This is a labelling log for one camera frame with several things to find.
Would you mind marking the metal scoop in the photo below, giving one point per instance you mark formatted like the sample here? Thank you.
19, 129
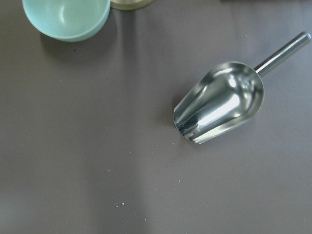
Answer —
229, 95

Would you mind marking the wooden mug tree stand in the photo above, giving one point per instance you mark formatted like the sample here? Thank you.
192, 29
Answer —
127, 5

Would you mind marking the mint green bowl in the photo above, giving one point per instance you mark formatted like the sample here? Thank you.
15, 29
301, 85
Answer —
67, 20

